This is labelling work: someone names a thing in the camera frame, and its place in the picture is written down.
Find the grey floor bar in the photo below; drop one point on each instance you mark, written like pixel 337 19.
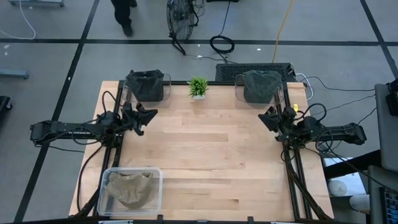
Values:
pixel 14 74

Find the faded green baseball cap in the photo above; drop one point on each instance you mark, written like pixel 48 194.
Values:
pixel 261 88

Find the grey furniture base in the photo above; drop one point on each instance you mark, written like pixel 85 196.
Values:
pixel 37 2

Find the grey side table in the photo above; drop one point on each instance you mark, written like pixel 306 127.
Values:
pixel 374 199

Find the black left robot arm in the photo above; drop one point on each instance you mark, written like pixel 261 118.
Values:
pixel 62 129

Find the small plant in white pot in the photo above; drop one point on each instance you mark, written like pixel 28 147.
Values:
pixel 198 87

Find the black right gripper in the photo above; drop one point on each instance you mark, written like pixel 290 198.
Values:
pixel 288 123

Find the white round container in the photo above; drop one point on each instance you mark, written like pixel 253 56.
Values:
pixel 337 188

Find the black aluminium frame rail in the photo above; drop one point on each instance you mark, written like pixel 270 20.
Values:
pixel 108 157
pixel 293 189
pixel 178 82

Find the person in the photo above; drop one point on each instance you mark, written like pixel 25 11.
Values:
pixel 122 15

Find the black floor item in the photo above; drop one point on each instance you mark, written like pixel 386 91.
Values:
pixel 3 104

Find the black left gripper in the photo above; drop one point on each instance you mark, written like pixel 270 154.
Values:
pixel 130 116

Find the black floor fan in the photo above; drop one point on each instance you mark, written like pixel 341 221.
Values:
pixel 180 18

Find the black device with lit keys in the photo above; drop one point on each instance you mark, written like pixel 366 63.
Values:
pixel 391 208

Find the black diagonal beam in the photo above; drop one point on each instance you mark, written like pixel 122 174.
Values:
pixel 351 165

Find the white rounded object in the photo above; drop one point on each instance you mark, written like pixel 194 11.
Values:
pixel 359 203

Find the grey desk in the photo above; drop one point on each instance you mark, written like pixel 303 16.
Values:
pixel 387 140

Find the black device on desk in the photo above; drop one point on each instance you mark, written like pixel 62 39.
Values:
pixel 393 102

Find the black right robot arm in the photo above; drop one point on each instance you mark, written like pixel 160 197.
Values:
pixel 342 133

